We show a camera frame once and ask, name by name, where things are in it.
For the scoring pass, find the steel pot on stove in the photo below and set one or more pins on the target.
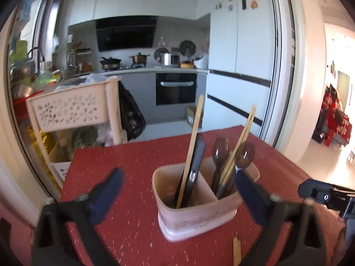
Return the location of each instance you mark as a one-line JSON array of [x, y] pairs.
[[139, 60]]

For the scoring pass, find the person right hand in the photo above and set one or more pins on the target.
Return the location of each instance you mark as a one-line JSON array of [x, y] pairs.
[[343, 253]]

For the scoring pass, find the silver rice cooker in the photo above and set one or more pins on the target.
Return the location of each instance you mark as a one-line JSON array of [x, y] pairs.
[[170, 60]]

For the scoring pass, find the black range hood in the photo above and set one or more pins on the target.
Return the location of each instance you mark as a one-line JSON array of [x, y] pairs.
[[125, 32]]

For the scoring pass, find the black wok on stove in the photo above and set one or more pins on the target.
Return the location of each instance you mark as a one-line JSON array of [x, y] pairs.
[[110, 63]]

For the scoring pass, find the plain bamboo chopstick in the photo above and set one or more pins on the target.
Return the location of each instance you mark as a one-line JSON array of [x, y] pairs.
[[236, 251]]

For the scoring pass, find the black plastic bag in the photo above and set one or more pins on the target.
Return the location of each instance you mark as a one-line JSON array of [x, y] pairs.
[[132, 119]]

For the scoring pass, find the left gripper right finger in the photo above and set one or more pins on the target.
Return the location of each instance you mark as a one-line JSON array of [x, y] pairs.
[[255, 197]]

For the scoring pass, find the pink plastic utensil holder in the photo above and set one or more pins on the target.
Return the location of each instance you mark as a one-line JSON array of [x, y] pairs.
[[204, 211]]

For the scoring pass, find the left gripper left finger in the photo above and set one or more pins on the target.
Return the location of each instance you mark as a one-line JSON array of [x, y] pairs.
[[103, 195]]

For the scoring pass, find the small dark translucent spoon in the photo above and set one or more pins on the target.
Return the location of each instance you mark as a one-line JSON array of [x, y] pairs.
[[220, 154]]

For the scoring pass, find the white refrigerator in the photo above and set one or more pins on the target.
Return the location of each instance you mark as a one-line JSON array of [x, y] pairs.
[[242, 43]]

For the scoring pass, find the built-in black oven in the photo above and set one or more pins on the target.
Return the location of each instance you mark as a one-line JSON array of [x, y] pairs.
[[175, 88]]

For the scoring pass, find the cardboard box on floor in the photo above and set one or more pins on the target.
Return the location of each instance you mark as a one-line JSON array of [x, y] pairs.
[[191, 112]]

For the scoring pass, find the red decorated items pile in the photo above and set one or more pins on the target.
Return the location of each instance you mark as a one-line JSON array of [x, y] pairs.
[[332, 124]]

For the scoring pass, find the large dark translucent spoon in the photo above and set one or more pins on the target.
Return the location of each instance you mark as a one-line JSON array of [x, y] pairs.
[[242, 160]]

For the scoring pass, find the bamboo chopstick yellow patterned end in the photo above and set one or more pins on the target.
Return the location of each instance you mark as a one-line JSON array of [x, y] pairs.
[[191, 148]]

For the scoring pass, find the bamboo chopstick teal patterned end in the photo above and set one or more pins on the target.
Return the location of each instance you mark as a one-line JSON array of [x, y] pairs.
[[227, 171]]

